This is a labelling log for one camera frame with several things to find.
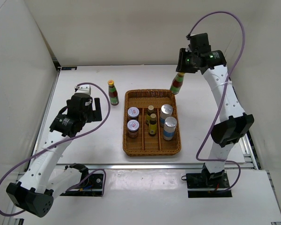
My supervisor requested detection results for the yellow cap sauce bottle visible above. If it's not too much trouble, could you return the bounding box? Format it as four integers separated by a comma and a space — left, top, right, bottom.
108, 80, 119, 105
170, 73, 185, 95

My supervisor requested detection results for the silver lid jar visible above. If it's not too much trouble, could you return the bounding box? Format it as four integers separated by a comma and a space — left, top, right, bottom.
127, 120, 140, 138
127, 107, 140, 120

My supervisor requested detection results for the white blue canister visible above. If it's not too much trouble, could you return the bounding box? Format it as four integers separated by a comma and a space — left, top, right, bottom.
160, 104, 173, 127
163, 117, 177, 141

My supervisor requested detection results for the small yellow label bottle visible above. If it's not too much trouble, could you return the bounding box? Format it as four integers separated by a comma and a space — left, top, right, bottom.
148, 113, 157, 136

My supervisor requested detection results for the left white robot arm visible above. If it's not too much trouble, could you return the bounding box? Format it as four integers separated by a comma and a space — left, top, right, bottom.
6, 93, 102, 218

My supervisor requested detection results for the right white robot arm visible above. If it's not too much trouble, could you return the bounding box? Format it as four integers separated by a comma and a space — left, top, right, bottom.
95, 33, 254, 188

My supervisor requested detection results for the brown wicker basket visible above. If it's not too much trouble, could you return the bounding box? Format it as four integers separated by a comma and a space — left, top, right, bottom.
123, 89, 181, 157

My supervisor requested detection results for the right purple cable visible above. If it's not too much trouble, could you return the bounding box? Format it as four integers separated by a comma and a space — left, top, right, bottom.
186, 10, 246, 193

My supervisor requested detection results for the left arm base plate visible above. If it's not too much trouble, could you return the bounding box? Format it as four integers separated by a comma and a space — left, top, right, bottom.
61, 169, 106, 197

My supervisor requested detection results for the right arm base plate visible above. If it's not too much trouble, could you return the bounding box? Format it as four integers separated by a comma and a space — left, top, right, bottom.
181, 173, 232, 198

